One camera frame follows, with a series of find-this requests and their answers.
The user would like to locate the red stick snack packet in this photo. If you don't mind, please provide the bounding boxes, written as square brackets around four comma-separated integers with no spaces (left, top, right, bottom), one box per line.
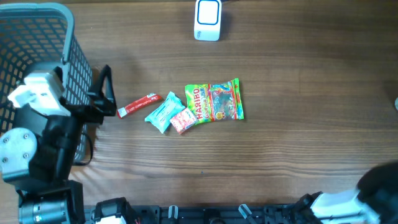
[117,93,163,119]

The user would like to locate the teal tissue packet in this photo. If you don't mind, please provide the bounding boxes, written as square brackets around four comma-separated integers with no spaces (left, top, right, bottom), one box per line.
[144,91,185,134]

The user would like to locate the small red candy packet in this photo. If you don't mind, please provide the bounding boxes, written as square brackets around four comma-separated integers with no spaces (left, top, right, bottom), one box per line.
[170,108,198,134]

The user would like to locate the green Haribo gummy bag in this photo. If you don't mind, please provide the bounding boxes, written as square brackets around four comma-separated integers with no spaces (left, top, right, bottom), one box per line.
[185,78,244,124]

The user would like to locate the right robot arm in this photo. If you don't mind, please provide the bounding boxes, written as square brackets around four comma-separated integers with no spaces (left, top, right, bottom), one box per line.
[290,161,397,223]

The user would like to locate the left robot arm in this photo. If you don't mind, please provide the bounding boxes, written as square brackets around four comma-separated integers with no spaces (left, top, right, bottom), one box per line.
[1,65,117,223]

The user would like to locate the white barcode scanner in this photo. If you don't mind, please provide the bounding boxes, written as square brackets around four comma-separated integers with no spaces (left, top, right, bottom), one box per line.
[193,0,222,42]

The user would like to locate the grey plastic shopping basket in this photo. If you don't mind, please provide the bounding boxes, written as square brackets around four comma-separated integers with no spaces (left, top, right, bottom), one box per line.
[0,2,94,165]

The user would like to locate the black mounting rail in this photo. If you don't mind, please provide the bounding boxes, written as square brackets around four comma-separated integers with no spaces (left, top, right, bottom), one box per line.
[83,203,351,224]

